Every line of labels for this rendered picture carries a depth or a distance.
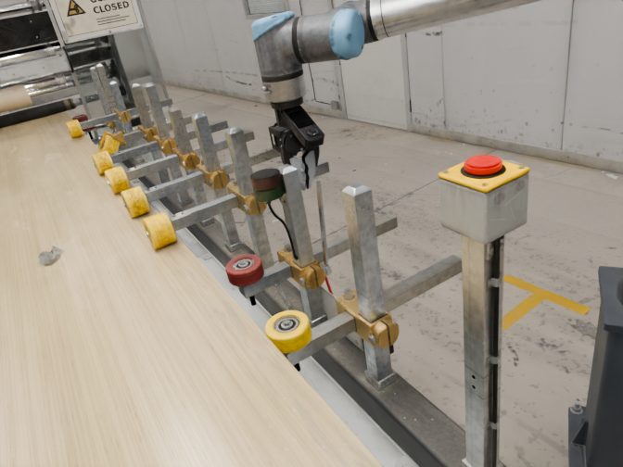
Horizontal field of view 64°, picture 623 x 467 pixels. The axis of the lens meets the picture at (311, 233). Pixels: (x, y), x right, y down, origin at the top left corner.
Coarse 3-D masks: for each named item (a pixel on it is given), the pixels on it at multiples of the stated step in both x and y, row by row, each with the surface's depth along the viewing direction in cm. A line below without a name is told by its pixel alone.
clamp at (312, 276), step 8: (280, 256) 117; (288, 256) 115; (288, 264) 114; (296, 264) 112; (312, 264) 111; (296, 272) 112; (304, 272) 110; (312, 272) 109; (320, 272) 110; (296, 280) 114; (304, 280) 109; (312, 280) 109; (320, 280) 110; (312, 288) 110
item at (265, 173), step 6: (252, 174) 100; (258, 174) 99; (264, 174) 99; (270, 174) 98; (282, 198) 104; (270, 204) 102; (276, 216) 104; (282, 222) 105; (288, 234) 107; (294, 252) 109; (294, 258) 110
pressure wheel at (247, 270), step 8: (240, 256) 112; (248, 256) 111; (256, 256) 110; (232, 264) 109; (240, 264) 108; (248, 264) 108; (256, 264) 107; (232, 272) 106; (240, 272) 105; (248, 272) 105; (256, 272) 107; (232, 280) 107; (240, 280) 106; (248, 280) 106; (256, 280) 107
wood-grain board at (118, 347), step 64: (64, 128) 266; (0, 192) 184; (64, 192) 173; (0, 256) 134; (64, 256) 128; (128, 256) 122; (192, 256) 117; (0, 320) 105; (64, 320) 101; (128, 320) 98; (192, 320) 94; (0, 384) 87; (64, 384) 84; (128, 384) 82; (192, 384) 79; (256, 384) 77; (0, 448) 74; (64, 448) 72; (128, 448) 70; (192, 448) 68; (256, 448) 66; (320, 448) 65
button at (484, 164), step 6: (480, 156) 56; (486, 156) 56; (492, 156) 56; (468, 162) 55; (474, 162) 55; (480, 162) 55; (486, 162) 54; (492, 162) 54; (498, 162) 54; (468, 168) 54; (474, 168) 54; (480, 168) 54; (486, 168) 53; (492, 168) 53; (498, 168) 54; (474, 174) 54; (480, 174) 54; (486, 174) 54
